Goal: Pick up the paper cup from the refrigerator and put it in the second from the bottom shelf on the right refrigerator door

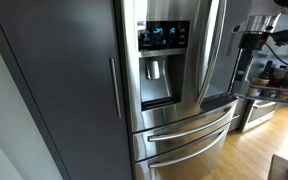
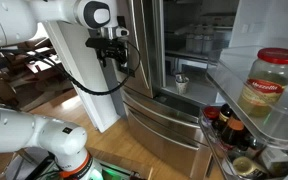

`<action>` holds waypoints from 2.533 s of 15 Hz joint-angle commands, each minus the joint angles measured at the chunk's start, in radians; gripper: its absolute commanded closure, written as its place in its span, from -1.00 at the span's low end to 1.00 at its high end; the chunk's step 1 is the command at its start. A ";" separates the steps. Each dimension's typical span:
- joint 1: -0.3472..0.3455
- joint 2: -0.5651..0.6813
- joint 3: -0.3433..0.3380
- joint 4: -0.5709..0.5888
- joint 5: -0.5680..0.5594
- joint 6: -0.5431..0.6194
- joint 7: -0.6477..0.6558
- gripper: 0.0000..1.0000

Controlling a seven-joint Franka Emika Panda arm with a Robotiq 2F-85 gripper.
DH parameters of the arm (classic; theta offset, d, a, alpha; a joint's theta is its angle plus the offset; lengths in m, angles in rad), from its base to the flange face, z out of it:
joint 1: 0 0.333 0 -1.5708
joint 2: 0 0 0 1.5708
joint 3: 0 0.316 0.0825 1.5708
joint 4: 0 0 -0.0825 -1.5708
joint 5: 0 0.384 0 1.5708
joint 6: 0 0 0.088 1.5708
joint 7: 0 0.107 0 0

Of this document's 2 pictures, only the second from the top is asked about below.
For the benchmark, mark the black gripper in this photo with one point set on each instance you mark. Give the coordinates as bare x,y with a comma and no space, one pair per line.
114,55

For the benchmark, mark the speckled paper cup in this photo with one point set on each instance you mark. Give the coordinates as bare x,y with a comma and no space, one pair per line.
182,87

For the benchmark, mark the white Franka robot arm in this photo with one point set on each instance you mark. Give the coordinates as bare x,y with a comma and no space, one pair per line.
4,20

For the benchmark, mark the refrigerator door with dispenser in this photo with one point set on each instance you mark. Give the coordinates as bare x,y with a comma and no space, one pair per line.
147,50

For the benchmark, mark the shallow stainless refrigerator drawer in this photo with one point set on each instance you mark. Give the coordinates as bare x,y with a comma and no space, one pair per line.
157,106

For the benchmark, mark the stainless steel refrigerator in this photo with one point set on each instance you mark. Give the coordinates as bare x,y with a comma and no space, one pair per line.
200,90

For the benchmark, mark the deep clear door bin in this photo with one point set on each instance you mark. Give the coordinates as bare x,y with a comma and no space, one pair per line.
217,156

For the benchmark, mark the white-lined open refrigerator door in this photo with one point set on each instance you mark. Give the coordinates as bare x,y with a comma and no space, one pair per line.
270,20

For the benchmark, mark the shallow clear door bin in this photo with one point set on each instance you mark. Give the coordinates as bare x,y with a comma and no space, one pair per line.
284,126

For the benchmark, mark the brown wooden furniture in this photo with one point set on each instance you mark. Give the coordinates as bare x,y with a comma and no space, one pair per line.
47,76

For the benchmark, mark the clear plastic water bottle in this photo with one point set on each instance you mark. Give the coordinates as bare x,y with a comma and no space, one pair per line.
208,41
198,41
190,41

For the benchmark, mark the deep stainless freezer drawer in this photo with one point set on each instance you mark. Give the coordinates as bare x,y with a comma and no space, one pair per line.
164,150

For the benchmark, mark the red capped bottle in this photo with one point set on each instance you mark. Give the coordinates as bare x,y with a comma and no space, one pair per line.
210,112

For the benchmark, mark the dark bottle black cap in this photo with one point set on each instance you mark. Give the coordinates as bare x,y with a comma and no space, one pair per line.
224,116

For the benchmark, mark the dark bottle orange label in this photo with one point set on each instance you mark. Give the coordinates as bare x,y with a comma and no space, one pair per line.
232,131

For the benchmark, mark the glass jar with red lid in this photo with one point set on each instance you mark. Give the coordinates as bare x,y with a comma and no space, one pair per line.
267,86

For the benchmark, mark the dark glass bottle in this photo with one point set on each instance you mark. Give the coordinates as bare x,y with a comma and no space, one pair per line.
250,141

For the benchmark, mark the jar with yellow lid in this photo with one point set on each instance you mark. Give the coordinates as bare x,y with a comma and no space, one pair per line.
247,166

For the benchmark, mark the white carton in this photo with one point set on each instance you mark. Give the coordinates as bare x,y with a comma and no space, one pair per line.
277,160

